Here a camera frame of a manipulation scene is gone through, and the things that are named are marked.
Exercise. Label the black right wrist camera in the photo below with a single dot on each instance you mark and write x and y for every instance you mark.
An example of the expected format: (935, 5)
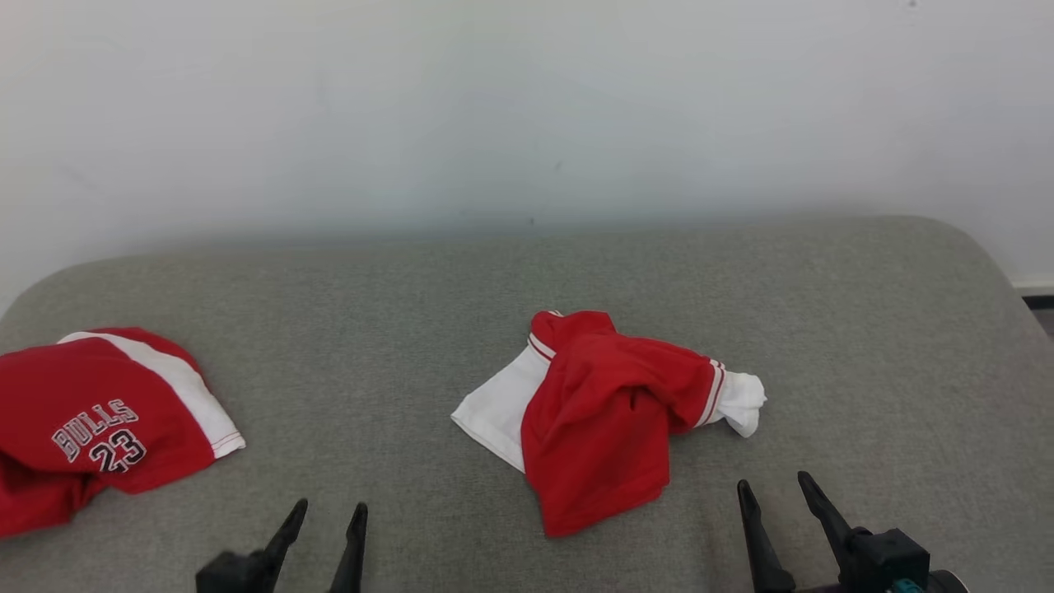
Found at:
(885, 556)

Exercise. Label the red white Bulls shorts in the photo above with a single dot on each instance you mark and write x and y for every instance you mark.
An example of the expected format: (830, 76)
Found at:
(74, 387)

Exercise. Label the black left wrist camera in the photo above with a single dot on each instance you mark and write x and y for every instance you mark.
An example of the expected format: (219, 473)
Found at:
(230, 572)

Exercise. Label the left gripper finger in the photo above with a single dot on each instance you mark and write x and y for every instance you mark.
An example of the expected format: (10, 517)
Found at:
(288, 535)
(354, 552)

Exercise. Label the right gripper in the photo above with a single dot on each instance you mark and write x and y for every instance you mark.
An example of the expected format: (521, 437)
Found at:
(815, 588)

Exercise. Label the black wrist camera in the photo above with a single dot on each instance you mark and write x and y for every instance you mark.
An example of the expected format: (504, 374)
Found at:
(885, 556)
(230, 572)

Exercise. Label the red white Bulls jersey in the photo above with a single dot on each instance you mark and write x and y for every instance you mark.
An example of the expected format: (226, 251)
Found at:
(601, 412)

